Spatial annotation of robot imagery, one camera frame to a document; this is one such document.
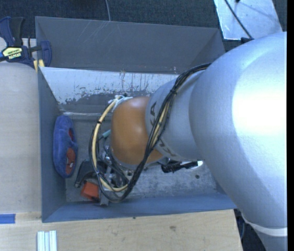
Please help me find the orange-red block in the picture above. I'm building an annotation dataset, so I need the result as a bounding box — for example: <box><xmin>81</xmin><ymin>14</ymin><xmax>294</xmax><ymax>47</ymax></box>
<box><xmin>80</xmin><ymin>180</ymin><xmax>101</xmax><ymax>201</ymax></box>

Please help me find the black curved plastic piece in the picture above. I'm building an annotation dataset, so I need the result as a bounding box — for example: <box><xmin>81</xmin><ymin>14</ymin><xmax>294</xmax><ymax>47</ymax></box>
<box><xmin>74</xmin><ymin>159</ymin><xmax>98</xmax><ymax>189</ymax></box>

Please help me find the blue and red plush toy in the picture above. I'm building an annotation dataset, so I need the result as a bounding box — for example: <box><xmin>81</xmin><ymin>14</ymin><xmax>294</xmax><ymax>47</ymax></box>
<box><xmin>52</xmin><ymin>114</ymin><xmax>79</xmax><ymax>179</ymax></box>

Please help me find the pale wood flat board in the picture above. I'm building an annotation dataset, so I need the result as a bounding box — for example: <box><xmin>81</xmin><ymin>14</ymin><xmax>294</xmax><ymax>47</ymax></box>
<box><xmin>0</xmin><ymin>59</ymin><xmax>43</xmax><ymax>214</ymax></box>

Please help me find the grey metal bin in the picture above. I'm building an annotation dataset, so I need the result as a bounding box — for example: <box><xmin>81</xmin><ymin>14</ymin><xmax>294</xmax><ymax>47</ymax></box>
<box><xmin>34</xmin><ymin>16</ymin><xmax>238</xmax><ymax>223</ymax></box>

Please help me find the black cylinder on white bracket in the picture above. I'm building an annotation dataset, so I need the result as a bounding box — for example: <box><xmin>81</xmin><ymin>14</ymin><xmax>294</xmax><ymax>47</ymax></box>
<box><xmin>161</xmin><ymin>160</ymin><xmax>205</xmax><ymax>174</ymax></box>

